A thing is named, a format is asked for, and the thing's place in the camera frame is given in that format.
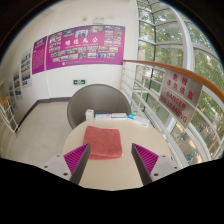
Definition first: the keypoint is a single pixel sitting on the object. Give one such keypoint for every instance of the white railing with orange handrail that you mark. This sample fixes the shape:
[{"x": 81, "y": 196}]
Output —
[{"x": 156, "y": 64}]

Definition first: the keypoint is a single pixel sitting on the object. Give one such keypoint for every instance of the small upright white box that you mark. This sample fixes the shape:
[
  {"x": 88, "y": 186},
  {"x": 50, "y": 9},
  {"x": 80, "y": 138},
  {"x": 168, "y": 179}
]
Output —
[{"x": 89, "y": 115}]

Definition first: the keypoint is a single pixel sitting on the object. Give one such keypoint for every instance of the white photo wall panel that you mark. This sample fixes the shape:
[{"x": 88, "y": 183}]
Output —
[
  {"x": 17, "y": 83},
  {"x": 11, "y": 94},
  {"x": 26, "y": 68}
]

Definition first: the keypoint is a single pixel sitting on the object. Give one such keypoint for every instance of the narrow magenta text poster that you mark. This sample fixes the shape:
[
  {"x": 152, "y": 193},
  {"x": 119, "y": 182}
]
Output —
[{"x": 39, "y": 55}]

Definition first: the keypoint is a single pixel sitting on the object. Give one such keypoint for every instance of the grey tub chair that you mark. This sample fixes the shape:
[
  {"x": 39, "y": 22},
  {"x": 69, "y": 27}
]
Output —
[{"x": 96, "y": 98}]

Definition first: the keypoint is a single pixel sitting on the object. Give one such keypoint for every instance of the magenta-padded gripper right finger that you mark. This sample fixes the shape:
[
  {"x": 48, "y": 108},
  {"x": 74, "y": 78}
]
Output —
[{"x": 150, "y": 160}]

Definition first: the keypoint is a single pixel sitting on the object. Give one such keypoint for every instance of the silver warning sign red lettering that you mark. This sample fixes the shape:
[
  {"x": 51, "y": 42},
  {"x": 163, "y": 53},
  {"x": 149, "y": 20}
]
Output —
[{"x": 180, "y": 98}]

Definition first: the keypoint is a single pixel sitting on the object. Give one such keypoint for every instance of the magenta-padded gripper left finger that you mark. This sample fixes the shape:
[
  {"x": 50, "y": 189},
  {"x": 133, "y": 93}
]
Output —
[{"x": 76, "y": 159}]

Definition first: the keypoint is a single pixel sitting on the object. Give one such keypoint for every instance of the pink towel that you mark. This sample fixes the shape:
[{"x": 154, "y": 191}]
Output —
[{"x": 102, "y": 141}]

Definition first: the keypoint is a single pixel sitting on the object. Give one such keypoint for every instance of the flat white and blue box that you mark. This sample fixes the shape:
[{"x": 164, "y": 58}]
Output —
[
  {"x": 103, "y": 117},
  {"x": 119, "y": 115}
]

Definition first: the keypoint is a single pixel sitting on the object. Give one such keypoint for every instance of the large magenta photo poster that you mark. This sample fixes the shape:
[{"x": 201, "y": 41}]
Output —
[{"x": 85, "y": 46}]

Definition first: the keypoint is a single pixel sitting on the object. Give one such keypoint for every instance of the green exit sign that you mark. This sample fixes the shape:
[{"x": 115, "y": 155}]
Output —
[{"x": 79, "y": 81}]

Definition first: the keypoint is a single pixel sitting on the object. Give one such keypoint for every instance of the short white stair railing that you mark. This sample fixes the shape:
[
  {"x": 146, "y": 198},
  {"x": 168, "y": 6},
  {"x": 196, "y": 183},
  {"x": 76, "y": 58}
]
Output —
[{"x": 7, "y": 116}]

